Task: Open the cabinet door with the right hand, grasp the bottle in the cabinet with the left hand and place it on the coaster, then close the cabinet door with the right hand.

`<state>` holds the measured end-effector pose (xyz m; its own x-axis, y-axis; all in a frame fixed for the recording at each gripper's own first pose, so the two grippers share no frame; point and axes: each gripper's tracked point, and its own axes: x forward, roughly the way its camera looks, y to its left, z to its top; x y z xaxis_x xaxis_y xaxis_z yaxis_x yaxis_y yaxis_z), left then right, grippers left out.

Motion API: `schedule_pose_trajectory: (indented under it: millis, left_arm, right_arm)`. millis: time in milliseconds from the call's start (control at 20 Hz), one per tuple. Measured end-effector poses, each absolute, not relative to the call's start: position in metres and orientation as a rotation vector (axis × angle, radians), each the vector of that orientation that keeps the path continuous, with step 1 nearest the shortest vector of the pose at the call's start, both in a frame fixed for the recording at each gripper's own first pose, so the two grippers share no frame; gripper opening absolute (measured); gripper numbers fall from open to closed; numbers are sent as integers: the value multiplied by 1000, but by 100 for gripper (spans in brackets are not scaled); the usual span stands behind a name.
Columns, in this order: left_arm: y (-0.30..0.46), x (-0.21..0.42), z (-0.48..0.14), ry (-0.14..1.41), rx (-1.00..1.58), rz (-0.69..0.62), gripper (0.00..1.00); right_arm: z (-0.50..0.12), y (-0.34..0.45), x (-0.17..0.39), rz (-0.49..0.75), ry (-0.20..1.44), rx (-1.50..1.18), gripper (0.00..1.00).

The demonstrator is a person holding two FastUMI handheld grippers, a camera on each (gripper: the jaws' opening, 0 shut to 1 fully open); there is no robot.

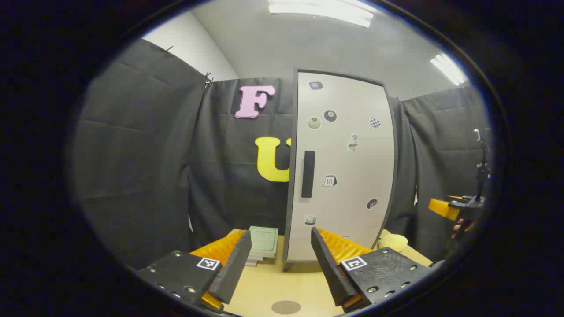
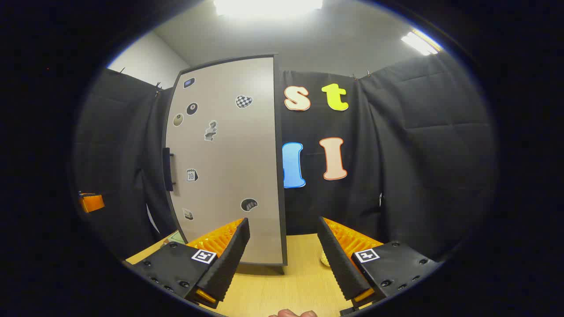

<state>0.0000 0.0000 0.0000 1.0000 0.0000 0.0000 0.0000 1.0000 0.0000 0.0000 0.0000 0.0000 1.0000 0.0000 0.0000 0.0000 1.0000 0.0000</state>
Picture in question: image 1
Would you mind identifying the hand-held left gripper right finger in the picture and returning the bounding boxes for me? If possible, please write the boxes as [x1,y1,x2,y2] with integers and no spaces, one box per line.
[311,227,434,313]

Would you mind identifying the black backdrop cloth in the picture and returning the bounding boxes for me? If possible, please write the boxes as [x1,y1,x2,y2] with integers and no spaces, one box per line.
[73,39,492,269]

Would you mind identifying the black cabinet door handle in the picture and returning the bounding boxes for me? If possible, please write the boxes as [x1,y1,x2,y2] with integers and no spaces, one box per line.
[301,151,316,198]

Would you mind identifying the ceiling light panel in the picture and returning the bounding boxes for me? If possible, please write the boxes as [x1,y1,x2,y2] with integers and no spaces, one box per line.
[268,0,374,28]
[430,53,468,86]

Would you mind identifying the green hardcover book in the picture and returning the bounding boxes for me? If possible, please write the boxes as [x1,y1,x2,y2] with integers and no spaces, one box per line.
[248,226,279,258]

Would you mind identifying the yellow plush toy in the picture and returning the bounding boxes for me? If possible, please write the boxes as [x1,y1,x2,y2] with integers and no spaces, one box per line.
[378,229,409,253]

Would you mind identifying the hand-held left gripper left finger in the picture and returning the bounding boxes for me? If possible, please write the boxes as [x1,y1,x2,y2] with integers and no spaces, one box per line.
[137,229,252,313]

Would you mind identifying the round brown coaster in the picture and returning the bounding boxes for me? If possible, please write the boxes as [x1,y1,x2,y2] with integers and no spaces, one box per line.
[271,300,301,315]

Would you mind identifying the beige cabinet door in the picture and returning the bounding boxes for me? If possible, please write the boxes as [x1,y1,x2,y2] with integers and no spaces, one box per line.
[286,70,397,263]

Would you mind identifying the grey cabinet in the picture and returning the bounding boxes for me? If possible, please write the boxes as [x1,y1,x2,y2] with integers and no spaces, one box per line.
[282,67,399,272]

